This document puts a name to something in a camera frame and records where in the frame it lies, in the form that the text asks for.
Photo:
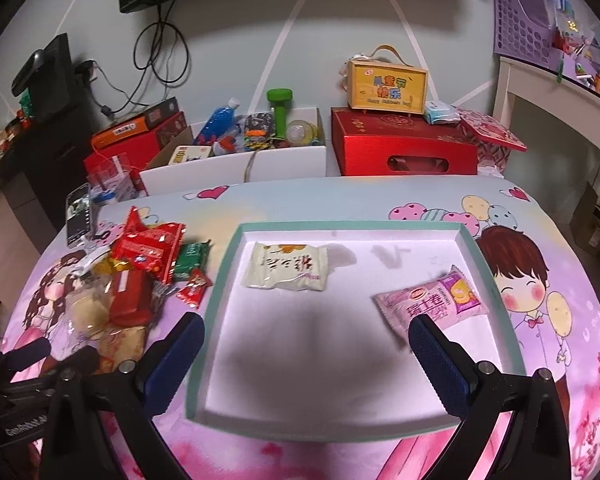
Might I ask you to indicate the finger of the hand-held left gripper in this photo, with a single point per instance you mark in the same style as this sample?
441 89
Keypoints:
80 361
30 351

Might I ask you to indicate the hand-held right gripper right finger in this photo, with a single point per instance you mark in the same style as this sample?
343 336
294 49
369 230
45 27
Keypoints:
440 370

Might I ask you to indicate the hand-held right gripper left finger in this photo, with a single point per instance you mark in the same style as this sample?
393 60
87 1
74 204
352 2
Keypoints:
176 360

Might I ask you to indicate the yellow cake clear packet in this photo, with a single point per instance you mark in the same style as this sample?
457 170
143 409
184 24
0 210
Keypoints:
122 345

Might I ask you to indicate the clear packet of pale pastry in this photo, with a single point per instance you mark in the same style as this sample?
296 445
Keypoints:
87 312

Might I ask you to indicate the pink cake roll packet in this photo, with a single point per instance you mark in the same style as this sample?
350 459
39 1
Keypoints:
430 300

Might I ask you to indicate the small red candy packet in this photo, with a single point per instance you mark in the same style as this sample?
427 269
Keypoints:
195 289

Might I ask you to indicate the red brown snack packet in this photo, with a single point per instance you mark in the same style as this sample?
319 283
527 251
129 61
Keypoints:
130 297

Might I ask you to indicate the yellow transparent snack packet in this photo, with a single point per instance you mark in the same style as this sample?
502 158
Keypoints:
107 265

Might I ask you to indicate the dark green snack packet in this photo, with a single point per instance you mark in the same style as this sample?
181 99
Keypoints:
192 259

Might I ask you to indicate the red heart print snack packet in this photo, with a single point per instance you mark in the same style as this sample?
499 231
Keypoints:
147 252

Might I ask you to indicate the clear plastic tray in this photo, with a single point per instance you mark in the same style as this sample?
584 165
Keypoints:
310 350

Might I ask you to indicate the cream snack packet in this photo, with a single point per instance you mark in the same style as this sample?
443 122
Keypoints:
285 266

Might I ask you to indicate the smartphone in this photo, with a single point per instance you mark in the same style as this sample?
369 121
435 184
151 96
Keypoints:
78 215

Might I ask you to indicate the blue and white small pack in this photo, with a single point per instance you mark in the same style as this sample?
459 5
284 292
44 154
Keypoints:
104 196

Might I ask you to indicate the clear plastic box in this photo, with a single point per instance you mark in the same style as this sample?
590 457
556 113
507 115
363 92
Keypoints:
111 176

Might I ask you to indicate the dark cabinet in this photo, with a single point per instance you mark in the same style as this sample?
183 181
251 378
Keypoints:
40 160

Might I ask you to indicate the cartoon printed blanket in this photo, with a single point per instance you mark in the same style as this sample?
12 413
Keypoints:
330 205

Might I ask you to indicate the small white and yellow box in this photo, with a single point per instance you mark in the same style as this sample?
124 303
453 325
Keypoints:
190 155

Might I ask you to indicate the red cardboard box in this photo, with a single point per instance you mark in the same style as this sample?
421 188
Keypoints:
125 155

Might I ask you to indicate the brown cardboard box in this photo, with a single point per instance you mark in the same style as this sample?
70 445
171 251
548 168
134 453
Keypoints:
597 225

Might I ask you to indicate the white cardboard box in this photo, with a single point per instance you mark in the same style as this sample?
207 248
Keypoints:
280 165

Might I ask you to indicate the large red gift box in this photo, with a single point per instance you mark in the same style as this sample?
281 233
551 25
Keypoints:
380 145

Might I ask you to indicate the orange flat box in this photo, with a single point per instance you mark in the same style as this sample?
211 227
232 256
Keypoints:
120 131

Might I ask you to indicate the blue bottle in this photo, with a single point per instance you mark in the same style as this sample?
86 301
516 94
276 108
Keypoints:
215 122

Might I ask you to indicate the pink and red patterned box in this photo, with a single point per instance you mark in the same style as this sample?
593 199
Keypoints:
492 132

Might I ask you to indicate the dark patterned pouch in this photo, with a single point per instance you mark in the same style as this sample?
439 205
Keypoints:
259 127

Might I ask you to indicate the dark flat box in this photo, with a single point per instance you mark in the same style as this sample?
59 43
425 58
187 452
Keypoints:
162 112

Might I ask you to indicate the light blue tissue pack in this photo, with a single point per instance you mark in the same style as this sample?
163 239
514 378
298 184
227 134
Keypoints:
441 112

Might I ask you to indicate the green dumbbell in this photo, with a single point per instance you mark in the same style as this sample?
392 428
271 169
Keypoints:
280 110

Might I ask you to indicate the black device on stand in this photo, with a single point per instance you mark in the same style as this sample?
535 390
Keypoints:
50 75

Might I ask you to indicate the white desk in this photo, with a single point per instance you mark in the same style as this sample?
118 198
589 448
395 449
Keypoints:
555 85

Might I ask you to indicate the purple perforated file basket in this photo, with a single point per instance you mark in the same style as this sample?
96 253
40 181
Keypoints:
522 25

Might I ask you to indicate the wall power adapter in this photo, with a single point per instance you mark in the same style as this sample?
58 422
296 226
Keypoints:
86 71

